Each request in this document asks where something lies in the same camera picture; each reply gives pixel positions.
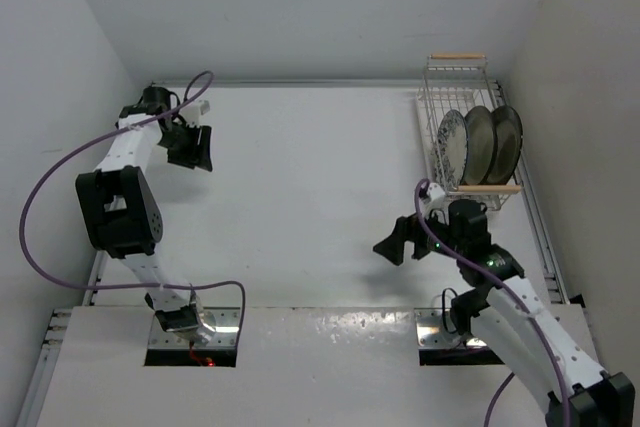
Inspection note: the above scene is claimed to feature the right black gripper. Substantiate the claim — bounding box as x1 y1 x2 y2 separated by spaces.
373 202 464 265

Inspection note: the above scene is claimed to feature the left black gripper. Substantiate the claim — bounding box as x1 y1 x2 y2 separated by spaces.
157 121 211 171

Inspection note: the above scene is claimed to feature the brown rim cream plate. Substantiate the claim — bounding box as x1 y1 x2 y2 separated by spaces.
462 105 497 185

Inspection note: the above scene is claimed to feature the blue floral ceramic plate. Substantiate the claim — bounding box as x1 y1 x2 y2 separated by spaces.
435 110 469 188

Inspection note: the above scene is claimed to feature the black patterned rim plate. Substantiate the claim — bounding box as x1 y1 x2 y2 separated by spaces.
487 105 523 185

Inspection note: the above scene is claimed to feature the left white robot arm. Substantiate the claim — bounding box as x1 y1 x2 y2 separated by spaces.
75 86 215 346

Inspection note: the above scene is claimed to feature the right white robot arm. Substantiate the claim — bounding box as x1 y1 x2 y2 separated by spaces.
373 199 636 426

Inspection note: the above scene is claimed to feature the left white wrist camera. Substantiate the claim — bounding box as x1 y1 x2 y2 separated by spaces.
178 100 211 127

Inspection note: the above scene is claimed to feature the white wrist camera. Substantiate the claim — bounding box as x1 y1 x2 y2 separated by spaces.
418 182 446 218
178 100 211 127

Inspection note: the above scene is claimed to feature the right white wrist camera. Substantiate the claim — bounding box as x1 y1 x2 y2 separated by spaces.
418 182 446 218

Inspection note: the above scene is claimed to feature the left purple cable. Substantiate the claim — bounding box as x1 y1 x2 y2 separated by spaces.
18 70 247 343

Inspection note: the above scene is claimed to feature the purple cable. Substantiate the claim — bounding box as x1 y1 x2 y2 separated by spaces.
414 177 574 427
18 70 247 343

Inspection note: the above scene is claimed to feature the white wire dish rack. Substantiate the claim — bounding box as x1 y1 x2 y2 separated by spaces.
415 54 523 211

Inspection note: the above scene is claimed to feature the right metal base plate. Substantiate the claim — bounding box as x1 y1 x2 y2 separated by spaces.
414 308 488 350

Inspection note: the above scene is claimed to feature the metal base plate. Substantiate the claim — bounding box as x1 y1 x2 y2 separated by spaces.
414 308 488 350
148 307 241 350

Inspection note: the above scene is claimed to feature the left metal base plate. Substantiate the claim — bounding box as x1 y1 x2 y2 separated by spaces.
148 307 241 350

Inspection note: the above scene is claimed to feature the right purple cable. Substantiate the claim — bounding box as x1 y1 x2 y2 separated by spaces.
414 177 574 427

